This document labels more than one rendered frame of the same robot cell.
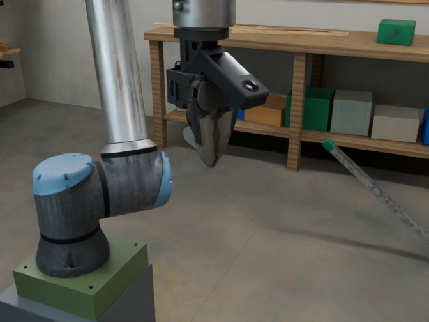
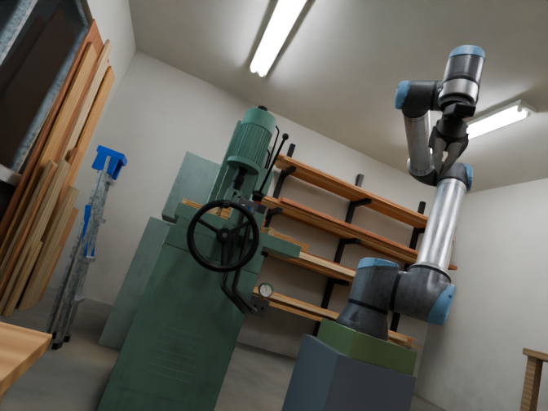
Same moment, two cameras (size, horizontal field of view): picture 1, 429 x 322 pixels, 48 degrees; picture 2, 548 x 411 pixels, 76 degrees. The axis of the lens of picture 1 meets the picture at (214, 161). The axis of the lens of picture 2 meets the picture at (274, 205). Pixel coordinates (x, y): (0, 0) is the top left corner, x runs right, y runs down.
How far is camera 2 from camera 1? 0.82 m
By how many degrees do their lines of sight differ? 64
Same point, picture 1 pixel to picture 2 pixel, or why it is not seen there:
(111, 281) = (373, 340)
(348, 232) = not seen: outside the picture
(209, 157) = (437, 162)
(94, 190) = (390, 276)
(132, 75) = (447, 229)
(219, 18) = (459, 88)
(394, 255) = not seen: outside the picture
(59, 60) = (449, 370)
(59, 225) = (359, 289)
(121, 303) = (374, 371)
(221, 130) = (450, 150)
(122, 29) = (451, 205)
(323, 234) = not seen: outside the picture
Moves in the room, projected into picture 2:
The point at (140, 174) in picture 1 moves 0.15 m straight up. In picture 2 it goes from (426, 281) to (435, 240)
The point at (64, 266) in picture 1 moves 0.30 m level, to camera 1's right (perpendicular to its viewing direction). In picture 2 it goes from (349, 318) to (432, 347)
